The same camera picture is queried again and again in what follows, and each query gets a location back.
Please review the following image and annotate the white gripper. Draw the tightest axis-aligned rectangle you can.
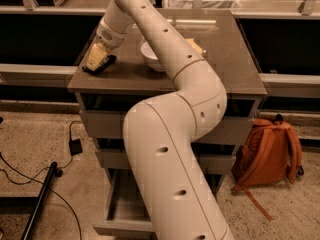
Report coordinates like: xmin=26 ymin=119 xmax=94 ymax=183
xmin=86 ymin=17 xmax=129 ymax=65

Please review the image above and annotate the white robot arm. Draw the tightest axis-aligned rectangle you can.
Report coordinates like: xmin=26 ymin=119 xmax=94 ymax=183
xmin=87 ymin=0 xmax=234 ymax=240

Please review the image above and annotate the grey drawer cabinet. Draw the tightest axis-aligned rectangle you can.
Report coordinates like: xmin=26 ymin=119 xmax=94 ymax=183
xmin=67 ymin=8 xmax=269 ymax=240

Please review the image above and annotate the top grey drawer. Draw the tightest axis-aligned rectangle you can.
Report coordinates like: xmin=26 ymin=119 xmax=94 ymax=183
xmin=80 ymin=110 xmax=253 ymax=145

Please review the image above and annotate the grey drawer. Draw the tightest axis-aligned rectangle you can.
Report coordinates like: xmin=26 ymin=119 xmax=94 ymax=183
xmin=80 ymin=110 xmax=253 ymax=145
xmin=93 ymin=169 xmax=224 ymax=240
xmin=96 ymin=149 xmax=235 ymax=175

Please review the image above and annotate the middle grey drawer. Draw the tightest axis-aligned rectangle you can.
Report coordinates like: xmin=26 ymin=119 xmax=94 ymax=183
xmin=96 ymin=149 xmax=235 ymax=175

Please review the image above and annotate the bottom grey drawer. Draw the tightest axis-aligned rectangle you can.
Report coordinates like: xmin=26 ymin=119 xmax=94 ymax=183
xmin=93 ymin=169 xmax=224 ymax=240

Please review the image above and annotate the white bowl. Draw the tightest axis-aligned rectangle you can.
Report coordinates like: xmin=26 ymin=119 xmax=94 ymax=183
xmin=140 ymin=42 xmax=164 ymax=72

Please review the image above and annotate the yellow sponge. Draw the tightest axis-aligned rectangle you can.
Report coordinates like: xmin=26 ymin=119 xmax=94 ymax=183
xmin=186 ymin=38 xmax=203 ymax=55

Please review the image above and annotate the black power adapter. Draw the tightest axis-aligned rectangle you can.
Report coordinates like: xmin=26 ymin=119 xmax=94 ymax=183
xmin=69 ymin=139 xmax=82 ymax=156

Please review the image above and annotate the black pole on floor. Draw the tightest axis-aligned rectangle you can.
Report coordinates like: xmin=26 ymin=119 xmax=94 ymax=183
xmin=20 ymin=162 xmax=58 ymax=240

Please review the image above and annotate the orange backpack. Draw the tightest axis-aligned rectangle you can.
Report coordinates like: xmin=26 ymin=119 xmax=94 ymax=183
xmin=231 ymin=114 xmax=304 ymax=221

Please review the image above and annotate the black floor cable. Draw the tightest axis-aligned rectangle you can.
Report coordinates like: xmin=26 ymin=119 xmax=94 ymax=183
xmin=0 ymin=120 xmax=83 ymax=240

